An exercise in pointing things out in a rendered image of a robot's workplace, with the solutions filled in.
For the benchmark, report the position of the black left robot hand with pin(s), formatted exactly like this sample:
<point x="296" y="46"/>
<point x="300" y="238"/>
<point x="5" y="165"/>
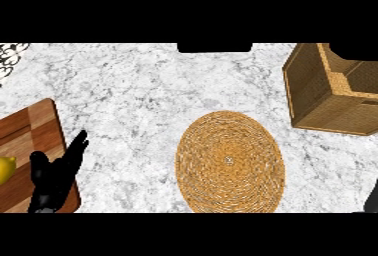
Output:
<point x="55" y="173"/>

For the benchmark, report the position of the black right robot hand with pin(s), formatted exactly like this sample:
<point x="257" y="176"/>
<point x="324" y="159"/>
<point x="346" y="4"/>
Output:
<point x="372" y="201"/>

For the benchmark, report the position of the round woven wicker placemat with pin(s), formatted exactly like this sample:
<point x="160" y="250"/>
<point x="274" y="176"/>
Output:
<point x="229" y="162"/>

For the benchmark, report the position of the brown wicker basket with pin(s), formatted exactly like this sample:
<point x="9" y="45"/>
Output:
<point x="327" y="91"/>

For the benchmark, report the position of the yellow lemon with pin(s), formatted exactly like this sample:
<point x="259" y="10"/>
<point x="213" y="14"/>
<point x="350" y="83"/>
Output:
<point x="6" y="168"/>

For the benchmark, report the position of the brown wooden cutting board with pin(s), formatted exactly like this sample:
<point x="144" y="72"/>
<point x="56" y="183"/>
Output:
<point x="30" y="140"/>

